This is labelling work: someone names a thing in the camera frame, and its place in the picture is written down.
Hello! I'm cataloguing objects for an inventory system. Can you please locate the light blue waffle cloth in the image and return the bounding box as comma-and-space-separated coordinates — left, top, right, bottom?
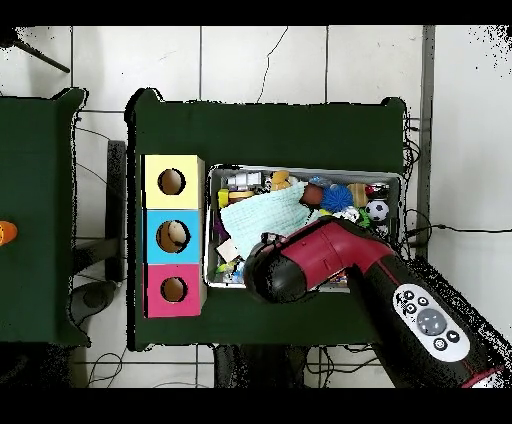
219, 181, 321, 257

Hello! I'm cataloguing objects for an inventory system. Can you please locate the blue spiky rubber ball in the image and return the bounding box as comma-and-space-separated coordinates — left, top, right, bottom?
319, 183, 355, 214

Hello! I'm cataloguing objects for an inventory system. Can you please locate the black floor cable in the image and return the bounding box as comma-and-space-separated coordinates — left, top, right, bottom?
403, 207, 512, 247

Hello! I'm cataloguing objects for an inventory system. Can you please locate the black floor beam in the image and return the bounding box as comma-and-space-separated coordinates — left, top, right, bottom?
105, 139, 127, 283

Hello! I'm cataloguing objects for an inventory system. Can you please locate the orange object on side table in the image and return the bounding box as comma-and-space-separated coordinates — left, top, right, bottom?
0, 220, 19, 247

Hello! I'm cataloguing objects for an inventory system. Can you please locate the tan plush animal toy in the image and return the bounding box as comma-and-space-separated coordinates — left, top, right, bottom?
269, 169, 292, 192

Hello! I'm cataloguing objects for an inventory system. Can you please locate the dark green side table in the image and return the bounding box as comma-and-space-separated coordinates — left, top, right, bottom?
0, 87, 91, 347

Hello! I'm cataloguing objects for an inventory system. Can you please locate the wooden box with three holes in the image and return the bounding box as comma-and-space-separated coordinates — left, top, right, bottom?
141, 154, 208, 319

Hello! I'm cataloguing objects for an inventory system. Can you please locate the black tripod leg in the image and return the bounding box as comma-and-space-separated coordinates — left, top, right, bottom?
0, 35, 71, 74

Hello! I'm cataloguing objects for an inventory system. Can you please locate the small brown toy football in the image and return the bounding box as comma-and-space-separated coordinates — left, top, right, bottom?
299, 184, 325, 209

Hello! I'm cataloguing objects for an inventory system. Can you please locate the small black-white soccer ball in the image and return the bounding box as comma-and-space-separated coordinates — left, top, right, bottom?
364, 198, 390, 223

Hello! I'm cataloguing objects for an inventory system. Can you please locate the dark green table cloth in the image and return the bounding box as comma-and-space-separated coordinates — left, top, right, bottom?
125, 87, 407, 353

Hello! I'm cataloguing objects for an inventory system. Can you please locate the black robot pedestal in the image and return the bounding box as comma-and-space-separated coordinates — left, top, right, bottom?
213, 345, 309, 388

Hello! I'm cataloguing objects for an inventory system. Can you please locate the light wooden block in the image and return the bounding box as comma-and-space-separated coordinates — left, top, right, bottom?
346, 182, 369, 208

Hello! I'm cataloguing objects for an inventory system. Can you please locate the grey floor foot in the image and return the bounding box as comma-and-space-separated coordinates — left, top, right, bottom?
71, 279, 119, 323

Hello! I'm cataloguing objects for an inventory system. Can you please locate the shallow clear mesh bin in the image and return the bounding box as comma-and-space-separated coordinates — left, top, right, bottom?
203, 163, 403, 293

